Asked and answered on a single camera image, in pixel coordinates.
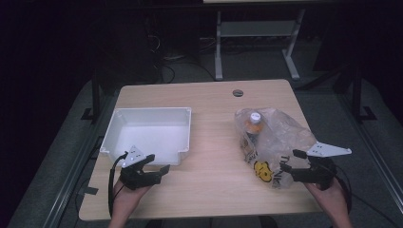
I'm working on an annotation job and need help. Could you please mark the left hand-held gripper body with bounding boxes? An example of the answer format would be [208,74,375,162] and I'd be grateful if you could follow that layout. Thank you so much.
[119,144,163,191]

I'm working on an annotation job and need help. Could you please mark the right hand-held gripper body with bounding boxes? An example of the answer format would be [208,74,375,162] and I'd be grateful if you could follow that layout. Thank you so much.
[291,142,353,191]

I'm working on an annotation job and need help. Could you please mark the clear plastic bag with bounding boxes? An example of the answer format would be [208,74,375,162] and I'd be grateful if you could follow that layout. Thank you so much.
[234,106,317,190]

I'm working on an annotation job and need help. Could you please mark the orange drink bottle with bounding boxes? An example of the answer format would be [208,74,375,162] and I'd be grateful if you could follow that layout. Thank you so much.
[244,111,265,142]

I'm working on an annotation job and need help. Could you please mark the person's left hand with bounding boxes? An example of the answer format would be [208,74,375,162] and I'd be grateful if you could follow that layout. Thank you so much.
[112,179,152,219]

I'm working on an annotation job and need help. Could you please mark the person's right hand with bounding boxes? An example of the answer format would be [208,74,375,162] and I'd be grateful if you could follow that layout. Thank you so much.
[304,180,347,219]

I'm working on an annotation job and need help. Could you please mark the white plastic bin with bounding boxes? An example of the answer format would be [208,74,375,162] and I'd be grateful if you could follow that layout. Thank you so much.
[99,106,193,167]

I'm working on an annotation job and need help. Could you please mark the grey tape strip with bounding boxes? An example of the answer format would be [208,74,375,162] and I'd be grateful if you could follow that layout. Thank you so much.
[83,186,100,197]

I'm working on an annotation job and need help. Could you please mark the black metal stand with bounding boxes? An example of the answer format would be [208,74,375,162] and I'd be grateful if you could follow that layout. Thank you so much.
[80,70,103,124]
[351,65,378,124]

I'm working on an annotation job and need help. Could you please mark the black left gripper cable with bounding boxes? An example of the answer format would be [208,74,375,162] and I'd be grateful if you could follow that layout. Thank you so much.
[107,151,129,219]

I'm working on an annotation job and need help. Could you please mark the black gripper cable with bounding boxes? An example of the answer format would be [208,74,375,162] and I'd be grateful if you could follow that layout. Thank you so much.
[107,151,129,219]
[329,164,354,215]

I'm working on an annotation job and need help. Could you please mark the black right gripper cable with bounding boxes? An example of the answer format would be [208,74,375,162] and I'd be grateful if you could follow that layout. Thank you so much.
[329,164,354,215]

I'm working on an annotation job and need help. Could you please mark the aluminium floor rail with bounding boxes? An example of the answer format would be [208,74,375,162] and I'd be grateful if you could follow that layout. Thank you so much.
[42,94,119,228]
[336,91,403,205]

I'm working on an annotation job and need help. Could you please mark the black floor cable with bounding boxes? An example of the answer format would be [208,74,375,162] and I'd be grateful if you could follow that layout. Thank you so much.
[350,191,401,228]

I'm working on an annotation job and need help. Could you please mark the black floor cables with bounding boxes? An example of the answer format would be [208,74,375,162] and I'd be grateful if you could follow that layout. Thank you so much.
[145,18,217,84]

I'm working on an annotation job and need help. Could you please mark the white metal table frame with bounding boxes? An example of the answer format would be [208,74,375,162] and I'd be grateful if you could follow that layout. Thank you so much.
[213,8,307,82]

